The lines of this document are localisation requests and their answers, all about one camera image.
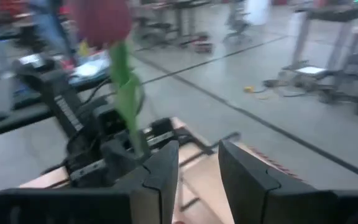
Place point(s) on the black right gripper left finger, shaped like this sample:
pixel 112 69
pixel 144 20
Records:
pixel 154 193

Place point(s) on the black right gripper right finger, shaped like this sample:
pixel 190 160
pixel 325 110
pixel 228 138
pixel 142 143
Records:
pixel 250 193

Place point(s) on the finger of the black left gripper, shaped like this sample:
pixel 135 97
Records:
pixel 143 149
pixel 117 157

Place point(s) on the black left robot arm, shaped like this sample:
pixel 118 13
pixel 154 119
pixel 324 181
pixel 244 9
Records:
pixel 64 105

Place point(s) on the person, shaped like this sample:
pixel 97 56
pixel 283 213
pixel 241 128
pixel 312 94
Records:
pixel 50 25

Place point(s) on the grey work table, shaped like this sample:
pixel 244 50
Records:
pixel 331 15

